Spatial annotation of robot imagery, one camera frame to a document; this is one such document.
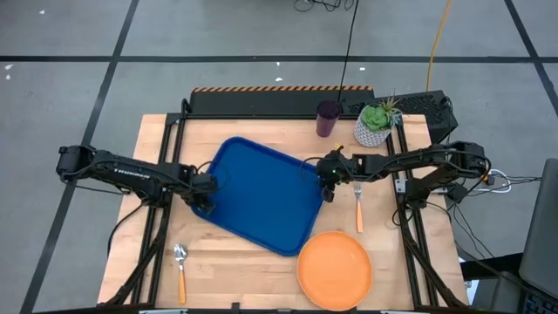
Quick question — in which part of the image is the long yellow cable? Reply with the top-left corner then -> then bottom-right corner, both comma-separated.
425,0 -> 453,92

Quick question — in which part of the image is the spoon with orange handle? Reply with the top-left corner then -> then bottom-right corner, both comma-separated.
174,242 -> 189,305

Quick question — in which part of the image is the black metal table frame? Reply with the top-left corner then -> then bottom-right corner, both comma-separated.
104,98 -> 470,309

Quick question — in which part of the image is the succulent in white patterned pot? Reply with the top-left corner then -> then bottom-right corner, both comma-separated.
352,93 -> 405,148

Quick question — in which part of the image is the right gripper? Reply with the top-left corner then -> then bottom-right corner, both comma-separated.
316,147 -> 365,204

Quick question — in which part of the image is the black perforated computer case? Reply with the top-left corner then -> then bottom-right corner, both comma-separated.
342,90 -> 459,143

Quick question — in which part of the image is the black box with hazard stripe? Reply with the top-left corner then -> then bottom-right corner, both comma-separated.
190,85 -> 375,117

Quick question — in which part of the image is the orange plate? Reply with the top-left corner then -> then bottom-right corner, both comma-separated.
296,230 -> 374,312

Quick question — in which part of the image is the long black cable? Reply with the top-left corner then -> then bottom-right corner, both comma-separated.
337,0 -> 359,104

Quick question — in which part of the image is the black power adapter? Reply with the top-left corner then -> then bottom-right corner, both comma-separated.
446,182 -> 470,204

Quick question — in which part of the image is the purple faceted plastic cup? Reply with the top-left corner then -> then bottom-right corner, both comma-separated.
315,99 -> 342,139

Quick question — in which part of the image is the fork with orange handle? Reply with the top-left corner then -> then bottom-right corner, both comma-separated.
351,181 -> 364,235

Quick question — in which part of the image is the white cable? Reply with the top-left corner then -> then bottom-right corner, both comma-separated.
474,168 -> 512,195

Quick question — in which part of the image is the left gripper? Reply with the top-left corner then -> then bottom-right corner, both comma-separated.
190,171 -> 219,218

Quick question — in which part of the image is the curved black cable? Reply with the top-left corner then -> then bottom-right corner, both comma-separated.
106,202 -> 147,258

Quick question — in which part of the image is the blue plastic tray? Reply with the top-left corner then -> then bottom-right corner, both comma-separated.
190,135 -> 326,257

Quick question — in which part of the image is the black cable coil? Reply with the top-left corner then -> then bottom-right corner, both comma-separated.
293,0 -> 357,13

